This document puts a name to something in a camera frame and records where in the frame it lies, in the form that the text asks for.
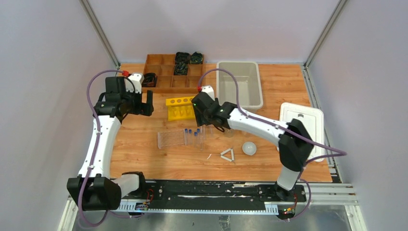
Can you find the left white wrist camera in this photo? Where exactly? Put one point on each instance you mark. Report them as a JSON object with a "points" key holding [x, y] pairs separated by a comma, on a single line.
{"points": [[134, 82]]}

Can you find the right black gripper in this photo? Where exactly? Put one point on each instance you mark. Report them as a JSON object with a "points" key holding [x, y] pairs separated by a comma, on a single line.
{"points": [[201, 120]]}

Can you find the wooden compartment tray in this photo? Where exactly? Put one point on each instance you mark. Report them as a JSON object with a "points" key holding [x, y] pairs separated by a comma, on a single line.
{"points": [[173, 73]]}

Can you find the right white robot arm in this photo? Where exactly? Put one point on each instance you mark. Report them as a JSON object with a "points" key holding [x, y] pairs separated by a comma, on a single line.
{"points": [[291, 138]]}

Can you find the small glass beaker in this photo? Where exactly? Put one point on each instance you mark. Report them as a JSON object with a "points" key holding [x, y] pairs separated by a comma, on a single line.
{"points": [[229, 133]]}

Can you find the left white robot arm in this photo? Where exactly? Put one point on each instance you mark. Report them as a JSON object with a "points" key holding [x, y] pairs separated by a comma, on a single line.
{"points": [[93, 189]]}

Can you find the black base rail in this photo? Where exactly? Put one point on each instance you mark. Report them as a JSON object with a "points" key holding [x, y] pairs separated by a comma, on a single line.
{"points": [[214, 196]]}

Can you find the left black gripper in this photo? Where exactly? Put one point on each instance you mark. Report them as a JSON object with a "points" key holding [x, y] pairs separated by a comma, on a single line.
{"points": [[140, 104]]}

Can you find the white plastic bin lid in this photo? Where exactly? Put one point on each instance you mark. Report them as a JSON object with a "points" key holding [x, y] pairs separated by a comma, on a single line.
{"points": [[312, 119]]}

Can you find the clear glass test tube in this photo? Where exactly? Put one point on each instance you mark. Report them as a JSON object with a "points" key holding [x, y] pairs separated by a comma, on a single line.
{"points": [[202, 137]]}

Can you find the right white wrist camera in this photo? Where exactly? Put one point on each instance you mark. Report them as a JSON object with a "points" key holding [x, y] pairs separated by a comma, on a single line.
{"points": [[209, 90]]}

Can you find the white round dish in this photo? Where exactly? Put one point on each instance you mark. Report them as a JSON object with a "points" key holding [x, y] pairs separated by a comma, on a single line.
{"points": [[249, 148]]}

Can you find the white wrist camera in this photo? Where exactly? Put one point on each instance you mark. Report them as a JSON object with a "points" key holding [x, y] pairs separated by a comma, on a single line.
{"points": [[209, 90], [134, 82]]}

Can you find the white clay triangle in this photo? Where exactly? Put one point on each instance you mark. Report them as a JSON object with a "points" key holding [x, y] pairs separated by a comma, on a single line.
{"points": [[228, 155]]}

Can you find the yellow test tube rack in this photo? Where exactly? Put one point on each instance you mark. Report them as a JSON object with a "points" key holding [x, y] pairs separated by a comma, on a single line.
{"points": [[180, 108]]}

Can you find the beige plastic bin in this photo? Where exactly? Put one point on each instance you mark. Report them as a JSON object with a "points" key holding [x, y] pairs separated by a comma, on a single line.
{"points": [[249, 84]]}

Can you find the clear plastic tube rack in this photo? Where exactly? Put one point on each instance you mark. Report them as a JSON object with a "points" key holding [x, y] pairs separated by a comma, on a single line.
{"points": [[170, 138]]}

